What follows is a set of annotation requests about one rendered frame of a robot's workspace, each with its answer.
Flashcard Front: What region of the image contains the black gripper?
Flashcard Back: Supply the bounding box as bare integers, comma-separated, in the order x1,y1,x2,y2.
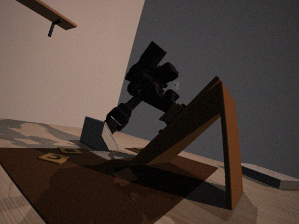
127,71,180,113

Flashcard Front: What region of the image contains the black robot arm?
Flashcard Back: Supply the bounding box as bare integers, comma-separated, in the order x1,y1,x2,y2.
104,41,178,134

